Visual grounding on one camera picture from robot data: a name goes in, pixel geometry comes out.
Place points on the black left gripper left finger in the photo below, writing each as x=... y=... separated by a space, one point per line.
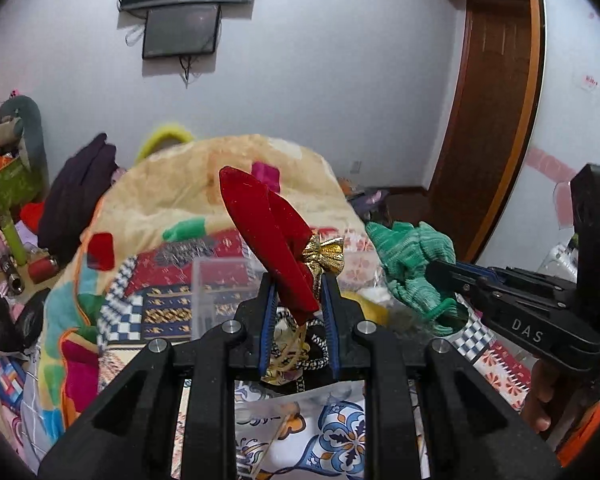
x=128 y=431

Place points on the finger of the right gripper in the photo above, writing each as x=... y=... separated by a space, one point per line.
x=466 y=273
x=470 y=292

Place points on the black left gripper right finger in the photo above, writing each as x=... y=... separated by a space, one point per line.
x=427 y=393

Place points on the green knitted cloth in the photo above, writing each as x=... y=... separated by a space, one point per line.
x=405 y=251

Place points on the yellow green sponge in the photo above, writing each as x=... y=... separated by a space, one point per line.
x=372 y=312

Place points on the red velvet pouch gold bow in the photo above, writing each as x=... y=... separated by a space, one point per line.
x=300 y=267

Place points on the clear plastic storage bin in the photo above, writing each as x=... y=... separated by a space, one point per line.
x=220 y=285

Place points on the white soft cloth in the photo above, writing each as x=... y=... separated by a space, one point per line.
x=377 y=295

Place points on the person's right hand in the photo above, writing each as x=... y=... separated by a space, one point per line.
x=543 y=378

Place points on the white stickered case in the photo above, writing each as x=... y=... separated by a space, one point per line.
x=560 y=263

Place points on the patterned colourful bedsheet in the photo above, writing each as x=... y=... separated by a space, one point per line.
x=88 y=338

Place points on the beige plush blanket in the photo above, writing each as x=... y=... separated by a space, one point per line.
x=182 y=183

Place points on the dark purple garment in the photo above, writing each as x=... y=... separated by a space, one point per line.
x=69 y=206

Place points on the green teal plush toy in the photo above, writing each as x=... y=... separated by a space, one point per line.
x=24 y=113

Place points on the brown wooden door frame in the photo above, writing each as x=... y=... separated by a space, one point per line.
x=494 y=105

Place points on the small dark wall screen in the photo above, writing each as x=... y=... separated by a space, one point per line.
x=184 y=30

